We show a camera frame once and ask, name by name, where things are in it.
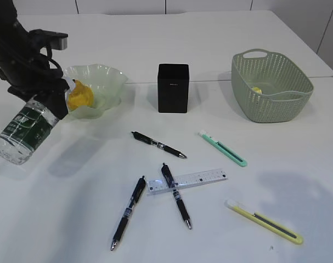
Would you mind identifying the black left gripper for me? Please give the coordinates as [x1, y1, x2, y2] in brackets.
[0, 49, 69, 120]

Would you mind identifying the yellow pear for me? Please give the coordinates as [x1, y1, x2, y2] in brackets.
[66, 80, 94, 111]

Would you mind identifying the clear water bottle green label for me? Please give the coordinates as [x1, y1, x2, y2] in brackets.
[0, 77, 78, 165]

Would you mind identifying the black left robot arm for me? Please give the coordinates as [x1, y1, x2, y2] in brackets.
[0, 1, 69, 119]

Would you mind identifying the green wavy glass plate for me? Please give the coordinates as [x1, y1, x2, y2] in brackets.
[64, 64, 128, 119]

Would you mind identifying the black pen upper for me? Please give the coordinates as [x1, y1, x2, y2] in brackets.
[131, 131, 187, 159]

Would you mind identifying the black pen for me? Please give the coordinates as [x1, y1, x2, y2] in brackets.
[131, 131, 187, 159]
[110, 176, 146, 251]

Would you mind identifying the black pen lower left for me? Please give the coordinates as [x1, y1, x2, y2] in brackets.
[110, 176, 146, 251]

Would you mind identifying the black square pen holder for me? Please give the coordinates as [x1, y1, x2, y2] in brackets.
[157, 64, 189, 113]

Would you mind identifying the black pen across ruler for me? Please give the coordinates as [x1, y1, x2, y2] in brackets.
[161, 163, 193, 230]

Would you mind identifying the clear plastic ruler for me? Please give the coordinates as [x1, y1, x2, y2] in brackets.
[146, 169, 228, 195]

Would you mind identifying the teal utility knife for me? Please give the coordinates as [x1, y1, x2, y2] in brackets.
[198, 131, 247, 167]

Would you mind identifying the green woven plastic basket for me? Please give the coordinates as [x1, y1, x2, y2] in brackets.
[231, 49, 314, 123]

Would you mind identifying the yellow utility knife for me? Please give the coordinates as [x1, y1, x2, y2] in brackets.
[225, 199, 303, 245]

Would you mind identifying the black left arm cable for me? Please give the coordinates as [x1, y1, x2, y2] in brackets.
[37, 46, 64, 79]

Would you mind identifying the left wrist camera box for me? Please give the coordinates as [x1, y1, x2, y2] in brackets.
[27, 29, 68, 50]

